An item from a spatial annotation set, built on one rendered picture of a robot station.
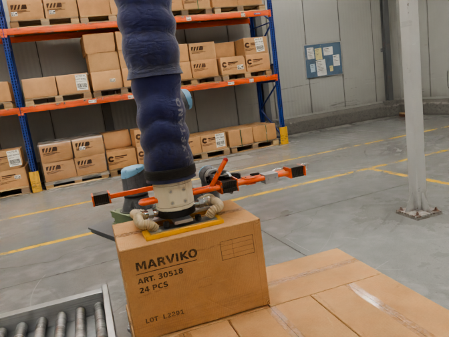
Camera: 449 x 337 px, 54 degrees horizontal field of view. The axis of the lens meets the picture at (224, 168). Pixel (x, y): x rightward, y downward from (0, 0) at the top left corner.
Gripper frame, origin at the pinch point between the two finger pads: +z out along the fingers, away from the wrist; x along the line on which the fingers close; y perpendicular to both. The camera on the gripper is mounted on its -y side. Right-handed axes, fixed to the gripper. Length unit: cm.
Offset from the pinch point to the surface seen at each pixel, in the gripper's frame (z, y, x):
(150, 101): 10, 33, 42
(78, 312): -23, 78, -53
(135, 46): 9, 35, 64
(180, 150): 9.9, 23.7, 20.7
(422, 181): -157, -248, -75
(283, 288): 8, -16, -53
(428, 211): -149, -247, -104
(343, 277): 14, -45, -54
